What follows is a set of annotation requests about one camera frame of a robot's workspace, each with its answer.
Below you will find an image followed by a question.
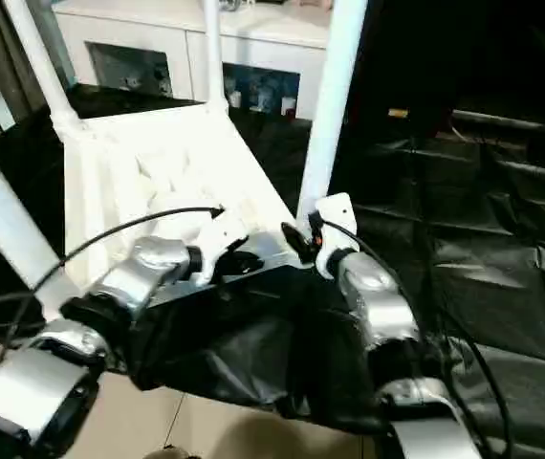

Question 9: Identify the white plastic table top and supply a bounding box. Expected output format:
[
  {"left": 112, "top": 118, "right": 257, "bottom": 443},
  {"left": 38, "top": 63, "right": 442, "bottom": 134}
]
[{"left": 38, "top": 100, "right": 314, "bottom": 323}]

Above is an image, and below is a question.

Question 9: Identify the black table mat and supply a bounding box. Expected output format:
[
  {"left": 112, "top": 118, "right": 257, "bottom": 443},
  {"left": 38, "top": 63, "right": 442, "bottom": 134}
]
[{"left": 0, "top": 84, "right": 545, "bottom": 450}]

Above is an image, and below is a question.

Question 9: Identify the white glass-door cabinet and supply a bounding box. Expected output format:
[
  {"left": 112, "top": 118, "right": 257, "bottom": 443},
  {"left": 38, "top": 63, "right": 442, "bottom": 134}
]
[{"left": 53, "top": 0, "right": 336, "bottom": 120}]

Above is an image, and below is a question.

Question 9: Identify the long black bar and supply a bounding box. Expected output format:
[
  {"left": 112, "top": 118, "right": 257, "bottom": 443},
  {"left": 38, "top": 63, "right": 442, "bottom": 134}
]
[{"left": 452, "top": 110, "right": 545, "bottom": 137}]

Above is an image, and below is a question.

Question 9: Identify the grey curtain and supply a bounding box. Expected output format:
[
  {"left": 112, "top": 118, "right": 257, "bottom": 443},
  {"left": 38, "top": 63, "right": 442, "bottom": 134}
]
[{"left": 0, "top": 0, "right": 54, "bottom": 120}]

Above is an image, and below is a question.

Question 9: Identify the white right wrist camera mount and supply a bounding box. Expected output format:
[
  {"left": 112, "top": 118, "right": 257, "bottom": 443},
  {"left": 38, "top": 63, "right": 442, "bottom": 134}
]
[{"left": 309, "top": 193, "right": 360, "bottom": 280}]

